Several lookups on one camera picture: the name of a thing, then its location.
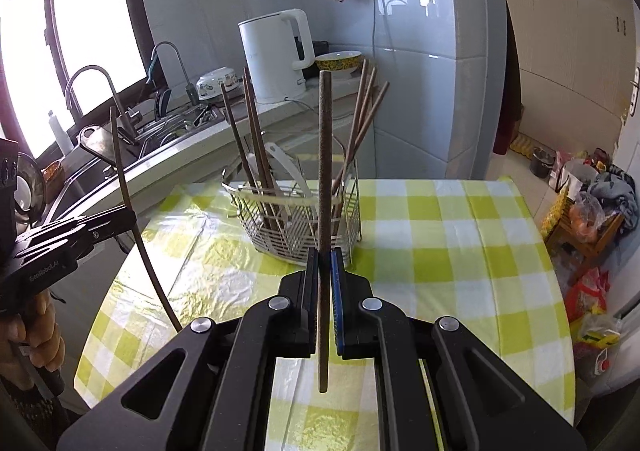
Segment person's left hand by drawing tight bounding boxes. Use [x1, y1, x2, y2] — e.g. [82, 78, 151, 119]
[0, 288, 61, 384]

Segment yellow printed plastic bag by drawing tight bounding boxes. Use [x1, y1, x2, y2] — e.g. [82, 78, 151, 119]
[570, 313, 626, 382]

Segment slim gooseneck faucet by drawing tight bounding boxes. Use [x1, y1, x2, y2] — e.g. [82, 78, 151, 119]
[149, 42, 200, 106]

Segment black bucket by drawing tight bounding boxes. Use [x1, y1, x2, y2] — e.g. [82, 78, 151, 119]
[530, 148, 556, 179]

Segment yellow checked tablecloth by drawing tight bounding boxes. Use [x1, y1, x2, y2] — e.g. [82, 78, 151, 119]
[75, 176, 576, 451]

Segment white printed bowl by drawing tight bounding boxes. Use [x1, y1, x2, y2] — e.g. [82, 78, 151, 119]
[196, 67, 237, 100]

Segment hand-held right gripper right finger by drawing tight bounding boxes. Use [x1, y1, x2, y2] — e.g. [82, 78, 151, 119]
[327, 248, 586, 451]

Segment black appliance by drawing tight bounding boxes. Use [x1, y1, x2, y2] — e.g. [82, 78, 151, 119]
[0, 138, 21, 257]

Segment grey clothing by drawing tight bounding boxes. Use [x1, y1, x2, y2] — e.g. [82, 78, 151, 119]
[587, 166, 640, 232]

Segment grey kettle power cable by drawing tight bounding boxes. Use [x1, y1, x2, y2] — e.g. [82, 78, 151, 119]
[369, 0, 382, 76]

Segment thick chrome faucet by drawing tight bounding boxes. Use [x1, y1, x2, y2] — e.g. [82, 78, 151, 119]
[65, 65, 138, 144]

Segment metal pot lid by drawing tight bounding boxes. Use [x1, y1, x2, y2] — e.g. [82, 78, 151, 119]
[12, 153, 48, 227]

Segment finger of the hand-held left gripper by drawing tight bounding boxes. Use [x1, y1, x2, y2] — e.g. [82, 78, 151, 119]
[14, 230, 109, 269]
[15, 206, 138, 247]

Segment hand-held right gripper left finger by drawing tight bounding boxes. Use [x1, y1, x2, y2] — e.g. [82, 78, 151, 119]
[57, 247, 322, 451]

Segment yellow patterned bowl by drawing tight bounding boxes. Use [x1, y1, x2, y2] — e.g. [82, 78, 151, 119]
[314, 51, 363, 74]

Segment white shopping bag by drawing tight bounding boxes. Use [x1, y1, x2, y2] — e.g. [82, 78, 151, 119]
[555, 158, 598, 196]

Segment cream wardrobe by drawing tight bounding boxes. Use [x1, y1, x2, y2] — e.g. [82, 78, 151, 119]
[505, 0, 640, 132]

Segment white bottle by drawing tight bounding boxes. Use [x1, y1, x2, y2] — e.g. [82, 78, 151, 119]
[47, 111, 75, 156]

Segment person's left forearm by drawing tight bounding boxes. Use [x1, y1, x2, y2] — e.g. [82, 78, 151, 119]
[0, 376, 76, 451]

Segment orange bowl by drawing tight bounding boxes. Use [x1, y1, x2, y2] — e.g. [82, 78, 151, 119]
[40, 161, 66, 186]

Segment yellow mesh bag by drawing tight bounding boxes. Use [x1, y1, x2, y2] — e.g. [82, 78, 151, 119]
[540, 191, 571, 239]

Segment white electric kettle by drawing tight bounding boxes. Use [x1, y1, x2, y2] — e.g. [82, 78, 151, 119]
[238, 8, 316, 106]

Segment red plastic bag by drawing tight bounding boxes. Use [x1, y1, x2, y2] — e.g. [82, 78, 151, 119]
[570, 267, 613, 322]

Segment clear bag of oranges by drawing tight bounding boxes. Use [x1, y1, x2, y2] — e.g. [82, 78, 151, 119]
[567, 191, 603, 244]

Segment metal wire utensil rack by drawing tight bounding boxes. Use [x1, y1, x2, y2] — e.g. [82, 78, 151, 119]
[221, 151, 362, 268]

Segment wooden stool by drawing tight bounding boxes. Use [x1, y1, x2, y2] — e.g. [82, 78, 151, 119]
[542, 211, 626, 282]

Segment stainless steel sink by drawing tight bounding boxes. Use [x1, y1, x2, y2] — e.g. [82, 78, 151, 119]
[50, 103, 226, 216]

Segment dark framed window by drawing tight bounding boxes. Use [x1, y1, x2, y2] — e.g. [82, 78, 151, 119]
[0, 0, 156, 162]

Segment wire dish drainer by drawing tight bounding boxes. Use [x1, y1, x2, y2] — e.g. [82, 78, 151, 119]
[135, 111, 211, 144]

